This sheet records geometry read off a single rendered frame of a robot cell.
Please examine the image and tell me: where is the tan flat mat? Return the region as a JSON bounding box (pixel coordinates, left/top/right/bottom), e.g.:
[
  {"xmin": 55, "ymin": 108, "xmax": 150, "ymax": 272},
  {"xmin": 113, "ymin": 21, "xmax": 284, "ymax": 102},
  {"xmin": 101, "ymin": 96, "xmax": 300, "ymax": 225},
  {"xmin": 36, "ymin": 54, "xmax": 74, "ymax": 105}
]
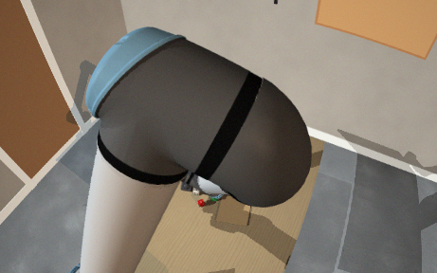
[{"xmin": 216, "ymin": 195, "xmax": 250, "ymax": 226}]

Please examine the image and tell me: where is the red die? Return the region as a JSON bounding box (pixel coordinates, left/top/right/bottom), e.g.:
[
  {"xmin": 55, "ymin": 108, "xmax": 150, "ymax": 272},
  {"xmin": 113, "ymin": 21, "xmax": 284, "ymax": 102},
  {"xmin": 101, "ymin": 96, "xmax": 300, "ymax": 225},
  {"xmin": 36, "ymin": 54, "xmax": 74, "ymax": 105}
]
[{"xmin": 197, "ymin": 199, "xmax": 205, "ymax": 207}]

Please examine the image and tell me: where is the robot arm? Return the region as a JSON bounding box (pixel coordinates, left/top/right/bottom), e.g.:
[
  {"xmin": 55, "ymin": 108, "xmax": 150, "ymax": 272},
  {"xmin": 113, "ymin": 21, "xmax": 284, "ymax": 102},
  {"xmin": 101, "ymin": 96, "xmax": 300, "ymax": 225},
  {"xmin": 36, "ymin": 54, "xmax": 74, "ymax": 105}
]
[{"xmin": 69, "ymin": 27, "xmax": 312, "ymax": 273}]

